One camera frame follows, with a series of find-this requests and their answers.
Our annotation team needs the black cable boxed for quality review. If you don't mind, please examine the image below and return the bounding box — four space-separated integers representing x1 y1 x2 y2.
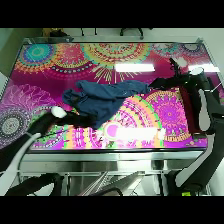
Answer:
95 186 125 197

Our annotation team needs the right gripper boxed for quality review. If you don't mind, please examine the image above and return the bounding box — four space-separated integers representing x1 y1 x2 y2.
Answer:
149 77 183 89

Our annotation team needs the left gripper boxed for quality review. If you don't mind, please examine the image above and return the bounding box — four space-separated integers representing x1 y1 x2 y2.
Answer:
66 113 99 129

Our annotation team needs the blue shirt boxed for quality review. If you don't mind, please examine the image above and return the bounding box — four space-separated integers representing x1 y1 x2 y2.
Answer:
61 79 152 130

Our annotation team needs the dark red garment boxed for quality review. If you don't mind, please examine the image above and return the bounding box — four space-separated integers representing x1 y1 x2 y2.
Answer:
179 86 202 135

